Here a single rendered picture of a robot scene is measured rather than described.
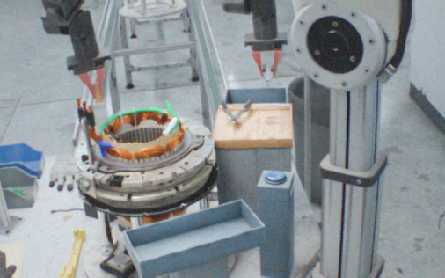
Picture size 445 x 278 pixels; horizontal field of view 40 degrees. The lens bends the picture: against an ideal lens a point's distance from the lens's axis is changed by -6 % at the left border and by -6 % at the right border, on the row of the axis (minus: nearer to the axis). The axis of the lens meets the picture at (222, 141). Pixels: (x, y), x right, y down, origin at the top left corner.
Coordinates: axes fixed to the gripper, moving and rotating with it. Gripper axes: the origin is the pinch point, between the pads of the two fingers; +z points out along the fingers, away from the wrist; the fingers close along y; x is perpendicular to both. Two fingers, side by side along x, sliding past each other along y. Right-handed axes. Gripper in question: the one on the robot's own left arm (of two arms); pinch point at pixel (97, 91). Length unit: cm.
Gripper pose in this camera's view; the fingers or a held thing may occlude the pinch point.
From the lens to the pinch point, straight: 150.3
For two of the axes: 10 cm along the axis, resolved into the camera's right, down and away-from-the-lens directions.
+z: 1.6, 8.6, 4.8
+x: 2.4, 4.4, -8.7
